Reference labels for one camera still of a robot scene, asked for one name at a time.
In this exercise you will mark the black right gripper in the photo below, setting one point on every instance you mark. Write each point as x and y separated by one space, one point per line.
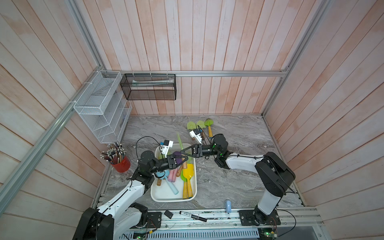
198 151

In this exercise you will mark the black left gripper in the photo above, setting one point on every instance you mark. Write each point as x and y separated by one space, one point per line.
171 160

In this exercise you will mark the green shovel wooden handle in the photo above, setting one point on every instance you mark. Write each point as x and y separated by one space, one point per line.
191 126
200 124

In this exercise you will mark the bright green yellow-handled shovel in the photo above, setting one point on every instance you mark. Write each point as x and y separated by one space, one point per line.
208 123

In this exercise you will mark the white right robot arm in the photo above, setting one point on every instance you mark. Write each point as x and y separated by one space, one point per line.
275 174

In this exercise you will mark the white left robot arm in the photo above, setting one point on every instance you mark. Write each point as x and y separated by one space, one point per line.
122 212

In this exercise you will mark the yellow plastic shovel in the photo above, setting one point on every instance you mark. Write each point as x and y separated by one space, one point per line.
188 174

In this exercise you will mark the light blue shovel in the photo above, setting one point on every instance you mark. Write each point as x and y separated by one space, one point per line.
164 176

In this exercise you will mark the white storage box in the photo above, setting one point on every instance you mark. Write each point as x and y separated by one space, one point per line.
181 190

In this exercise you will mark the small black block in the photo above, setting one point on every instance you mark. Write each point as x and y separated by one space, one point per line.
168 214

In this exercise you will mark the black marker pen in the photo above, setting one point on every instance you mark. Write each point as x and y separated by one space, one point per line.
195 217

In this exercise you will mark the light blue small bottle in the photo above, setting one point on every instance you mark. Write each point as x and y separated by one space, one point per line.
228 206

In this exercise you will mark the red pencil cup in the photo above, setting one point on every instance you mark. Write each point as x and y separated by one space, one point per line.
116 156

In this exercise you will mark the black mesh basket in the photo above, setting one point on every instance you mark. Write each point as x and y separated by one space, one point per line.
151 87

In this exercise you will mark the pink handled purple shovel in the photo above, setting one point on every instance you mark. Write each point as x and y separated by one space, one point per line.
172 174

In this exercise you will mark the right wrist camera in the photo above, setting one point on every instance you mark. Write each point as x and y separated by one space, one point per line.
196 134

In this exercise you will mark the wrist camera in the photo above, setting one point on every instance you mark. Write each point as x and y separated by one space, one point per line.
165 147
196 134

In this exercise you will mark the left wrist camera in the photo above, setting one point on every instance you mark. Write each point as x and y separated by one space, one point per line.
165 147

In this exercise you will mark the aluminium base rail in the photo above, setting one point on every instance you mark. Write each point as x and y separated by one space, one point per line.
297 223

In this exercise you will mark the white wire shelf rack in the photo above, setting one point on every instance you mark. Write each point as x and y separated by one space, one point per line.
104 108

